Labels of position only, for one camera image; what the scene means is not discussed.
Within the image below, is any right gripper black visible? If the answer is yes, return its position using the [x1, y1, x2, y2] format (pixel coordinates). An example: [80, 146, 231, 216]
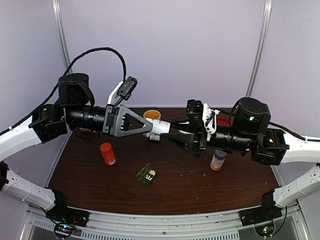
[160, 113, 254, 160]

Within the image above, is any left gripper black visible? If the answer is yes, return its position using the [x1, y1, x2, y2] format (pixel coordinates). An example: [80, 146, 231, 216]
[65, 103, 154, 138]

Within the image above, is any small white pill bottle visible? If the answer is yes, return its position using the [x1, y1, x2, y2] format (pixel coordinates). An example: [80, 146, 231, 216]
[150, 119, 171, 135]

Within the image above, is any orange bottle cap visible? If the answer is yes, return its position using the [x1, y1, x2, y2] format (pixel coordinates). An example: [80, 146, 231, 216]
[99, 142, 112, 154]

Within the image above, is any large orange pill bottle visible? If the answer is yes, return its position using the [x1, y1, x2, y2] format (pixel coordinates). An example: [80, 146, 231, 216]
[100, 148, 116, 166]

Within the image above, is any green pill organizer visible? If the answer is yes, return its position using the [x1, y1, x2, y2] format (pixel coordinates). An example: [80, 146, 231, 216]
[136, 162, 158, 188]

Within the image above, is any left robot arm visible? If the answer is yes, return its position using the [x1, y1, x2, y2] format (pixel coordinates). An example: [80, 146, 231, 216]
[0, 73, 153, 222]

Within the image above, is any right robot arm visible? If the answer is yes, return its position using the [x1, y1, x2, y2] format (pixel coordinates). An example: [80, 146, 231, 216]
[159, 97, 320, 221]

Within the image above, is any floral mug yellow inside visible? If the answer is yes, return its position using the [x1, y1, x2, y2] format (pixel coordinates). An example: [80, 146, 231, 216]
[143, 109, 162, 120]

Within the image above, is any small white lying bottle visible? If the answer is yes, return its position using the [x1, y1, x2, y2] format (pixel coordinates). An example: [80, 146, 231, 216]
[145, 132, 160, 142]

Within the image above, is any red floral plate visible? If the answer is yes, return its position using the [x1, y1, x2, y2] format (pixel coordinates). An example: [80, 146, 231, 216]
[217, 117, 230, 127]

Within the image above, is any amber bottle grey cap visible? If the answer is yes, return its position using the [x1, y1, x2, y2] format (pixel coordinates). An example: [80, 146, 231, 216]
[210, 149, 227, 171]

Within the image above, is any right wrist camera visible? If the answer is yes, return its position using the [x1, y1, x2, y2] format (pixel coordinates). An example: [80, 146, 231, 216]
[186, 99, 204, 129]

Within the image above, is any right black braided cable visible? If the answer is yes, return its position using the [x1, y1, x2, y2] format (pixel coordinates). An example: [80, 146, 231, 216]
[219, 109, 320, 146]

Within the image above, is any black braided cable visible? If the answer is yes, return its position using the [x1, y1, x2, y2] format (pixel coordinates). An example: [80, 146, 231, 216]
[0, 46, 127, 136]
[219, 109, 320, 146]

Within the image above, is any left black braided cable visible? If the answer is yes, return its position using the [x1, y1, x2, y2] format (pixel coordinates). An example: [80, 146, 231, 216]
[0, 46, 127, 136]

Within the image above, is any aluminium front rail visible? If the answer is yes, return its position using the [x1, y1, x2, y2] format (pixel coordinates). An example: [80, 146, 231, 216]
[17, 202, 312, 240]

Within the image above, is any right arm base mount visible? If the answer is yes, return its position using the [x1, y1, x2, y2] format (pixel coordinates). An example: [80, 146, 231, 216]
[238, 190, 282, 226]

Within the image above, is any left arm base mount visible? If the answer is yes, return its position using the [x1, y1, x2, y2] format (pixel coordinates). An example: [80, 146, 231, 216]
[46, 190, 90, 227]

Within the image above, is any left aluminium frame post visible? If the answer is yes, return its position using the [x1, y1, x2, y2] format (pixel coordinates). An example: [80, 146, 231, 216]
[52, 0, 71, 69]

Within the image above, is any aluminium frame post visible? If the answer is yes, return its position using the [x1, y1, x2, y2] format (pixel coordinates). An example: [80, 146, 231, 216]
[245, 0, 273, 97]
[52, 0, 71, 69]

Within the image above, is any right aluminium frame post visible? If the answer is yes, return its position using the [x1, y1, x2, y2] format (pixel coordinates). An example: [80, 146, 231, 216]
[245, 0, 273, 97]

